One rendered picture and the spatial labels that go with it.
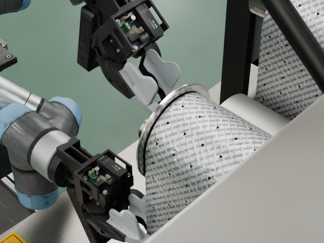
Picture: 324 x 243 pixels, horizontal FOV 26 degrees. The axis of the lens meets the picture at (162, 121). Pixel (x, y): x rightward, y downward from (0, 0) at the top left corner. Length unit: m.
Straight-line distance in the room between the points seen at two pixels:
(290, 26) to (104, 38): 0.55
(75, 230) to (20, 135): 0.25
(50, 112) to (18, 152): 0.17
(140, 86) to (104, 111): 1.95
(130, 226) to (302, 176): 0.69
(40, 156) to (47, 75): 2.02
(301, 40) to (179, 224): 0.16
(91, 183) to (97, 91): 1.98
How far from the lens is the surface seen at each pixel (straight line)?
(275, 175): 0.35
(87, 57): 1.02
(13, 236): 1.28
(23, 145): 1.14
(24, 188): 1.22
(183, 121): 0.89
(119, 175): 1.03
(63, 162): 1.09
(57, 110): 1.31
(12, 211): 2.28
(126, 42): 0.92
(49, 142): 1.11
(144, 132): 0.90
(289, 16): 0.43
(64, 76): 3.10
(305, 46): 0.43
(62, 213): 1.33
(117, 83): 0.96
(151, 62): 0.99
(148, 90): 0.95
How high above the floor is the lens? 1.90
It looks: 42 degrees down
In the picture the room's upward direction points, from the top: straight up
